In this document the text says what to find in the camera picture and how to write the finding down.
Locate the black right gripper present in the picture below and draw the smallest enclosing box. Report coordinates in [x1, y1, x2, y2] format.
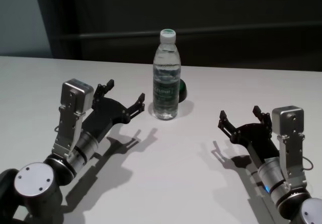
[217, 105, 280, 163]

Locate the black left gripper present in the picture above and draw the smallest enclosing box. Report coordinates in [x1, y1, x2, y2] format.
[83, 79, 146, 144]

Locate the clear water bottle green label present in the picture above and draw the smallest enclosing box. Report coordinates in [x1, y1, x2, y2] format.
[152, 29, 182, 120]

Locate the green black push button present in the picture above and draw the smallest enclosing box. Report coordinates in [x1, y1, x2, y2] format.
[178, 79, 188, 103]

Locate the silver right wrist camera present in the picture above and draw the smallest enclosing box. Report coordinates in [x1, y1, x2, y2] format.
[271, 105, 308, 183]

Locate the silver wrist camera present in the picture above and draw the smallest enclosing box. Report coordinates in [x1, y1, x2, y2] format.
[51, 79, 95, 159]
[271, 105, 308, 183]

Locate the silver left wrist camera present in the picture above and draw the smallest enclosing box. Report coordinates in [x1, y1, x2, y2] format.
[51, 79, 95, 159]

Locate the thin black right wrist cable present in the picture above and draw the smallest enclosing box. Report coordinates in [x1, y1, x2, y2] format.
[303, 157, 314, 171]

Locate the thin grey horizontal rail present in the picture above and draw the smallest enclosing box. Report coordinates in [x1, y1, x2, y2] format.
[59, 31, 322, 40]

